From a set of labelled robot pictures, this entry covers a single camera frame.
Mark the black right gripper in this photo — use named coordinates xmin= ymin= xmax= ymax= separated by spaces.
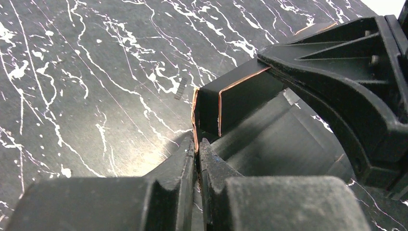
xmin=257 ymin=4 xmax=408 ymax=200

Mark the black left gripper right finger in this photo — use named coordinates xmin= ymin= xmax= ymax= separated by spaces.
xmin=197 ymin=139 xmax=370 ymax=231

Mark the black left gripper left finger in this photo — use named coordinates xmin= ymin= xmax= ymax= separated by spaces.
xmin=7 ymin=137 xmax=195 ymax=231

